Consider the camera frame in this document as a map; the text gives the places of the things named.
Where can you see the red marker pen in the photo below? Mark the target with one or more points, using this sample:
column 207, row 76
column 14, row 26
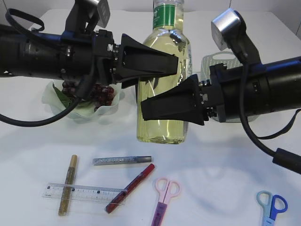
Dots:
column 129, row 189

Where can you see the blue handled scissors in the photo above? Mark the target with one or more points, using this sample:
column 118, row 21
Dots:
column 269, row 210

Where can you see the green wavy plastic plate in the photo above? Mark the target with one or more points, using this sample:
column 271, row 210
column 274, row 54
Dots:
column 50, row 98

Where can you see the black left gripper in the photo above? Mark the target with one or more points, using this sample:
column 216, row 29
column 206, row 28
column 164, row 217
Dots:
column 128, row 62

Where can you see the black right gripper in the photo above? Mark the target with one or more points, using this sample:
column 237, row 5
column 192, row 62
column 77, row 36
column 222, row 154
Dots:
column 183, row 102

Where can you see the red artificial grape bunch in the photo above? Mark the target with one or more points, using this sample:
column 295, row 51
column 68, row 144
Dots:
column 99, row 96

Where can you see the gold glitter pen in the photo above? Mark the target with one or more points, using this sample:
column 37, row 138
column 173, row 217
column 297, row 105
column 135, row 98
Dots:
column 64, row 203

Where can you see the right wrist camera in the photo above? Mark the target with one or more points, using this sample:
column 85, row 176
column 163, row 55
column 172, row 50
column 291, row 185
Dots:
column 229, row 31

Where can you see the silver glitter pen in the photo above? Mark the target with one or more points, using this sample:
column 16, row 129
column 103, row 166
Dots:
column 121, row 160

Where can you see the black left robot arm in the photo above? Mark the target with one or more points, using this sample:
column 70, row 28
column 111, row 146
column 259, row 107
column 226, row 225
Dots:
column 20, row 56

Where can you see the clear plastic ruler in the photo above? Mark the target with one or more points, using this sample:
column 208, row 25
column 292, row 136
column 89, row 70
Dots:
column 82, row 193

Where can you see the green woven plastic basket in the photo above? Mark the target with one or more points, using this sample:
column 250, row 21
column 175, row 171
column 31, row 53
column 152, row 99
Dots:
column 227, row 58

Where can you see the pink handled scissors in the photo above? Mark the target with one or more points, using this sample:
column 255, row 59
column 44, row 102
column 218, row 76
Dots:
column 171, row 190

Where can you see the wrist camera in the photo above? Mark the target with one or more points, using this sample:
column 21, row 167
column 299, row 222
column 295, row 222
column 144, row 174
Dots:
column 229, row 31
column 85, row 15

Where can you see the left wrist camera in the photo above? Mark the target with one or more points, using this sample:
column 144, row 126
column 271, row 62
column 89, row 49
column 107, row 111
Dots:
column 85, row 15

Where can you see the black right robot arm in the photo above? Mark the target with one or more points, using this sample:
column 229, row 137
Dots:
column 270, row 88

